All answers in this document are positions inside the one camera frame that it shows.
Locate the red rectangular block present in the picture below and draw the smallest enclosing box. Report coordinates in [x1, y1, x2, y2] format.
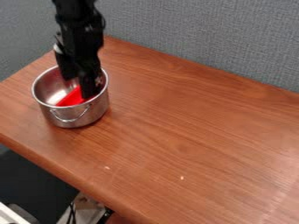
[56, 86, 85, 107]

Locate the white object bottom left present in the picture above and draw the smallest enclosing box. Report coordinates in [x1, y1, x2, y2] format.
[0, 202, 30, 224]

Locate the metal pot with handles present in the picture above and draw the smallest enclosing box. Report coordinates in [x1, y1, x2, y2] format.
[32, 66, 109, 129]

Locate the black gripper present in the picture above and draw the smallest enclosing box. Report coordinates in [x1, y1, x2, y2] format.
[52, 20, 106, 100]

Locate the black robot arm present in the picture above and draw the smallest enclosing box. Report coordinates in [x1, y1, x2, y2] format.
[52, 0, 105, 99]

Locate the metal table leg frame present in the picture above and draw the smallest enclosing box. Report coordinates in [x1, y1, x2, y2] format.
[56, 192, 105, 224]

